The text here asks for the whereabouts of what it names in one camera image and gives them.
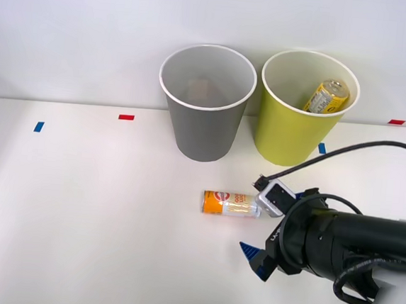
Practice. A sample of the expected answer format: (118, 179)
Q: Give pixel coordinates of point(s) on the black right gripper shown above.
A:
(292, 245)

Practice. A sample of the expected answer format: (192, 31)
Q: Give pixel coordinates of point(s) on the orange and white drink can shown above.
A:
(227, 204)

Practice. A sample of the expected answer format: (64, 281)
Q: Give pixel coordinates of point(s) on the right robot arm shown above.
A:
(359, 229)

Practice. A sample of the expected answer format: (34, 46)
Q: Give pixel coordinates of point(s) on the yellow-green plastic waste bin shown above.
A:
(286, 138)

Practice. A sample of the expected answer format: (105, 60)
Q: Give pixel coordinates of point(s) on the grey plastic waste bin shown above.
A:
(201, 134)

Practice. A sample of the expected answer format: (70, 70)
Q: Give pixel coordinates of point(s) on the yellow drink can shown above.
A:
(327, 97)

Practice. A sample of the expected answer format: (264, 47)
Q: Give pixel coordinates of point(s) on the brownish bottle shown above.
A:
(198, 89)

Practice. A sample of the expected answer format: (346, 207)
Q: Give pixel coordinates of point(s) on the pale grey wrist camera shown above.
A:
(273, 201)

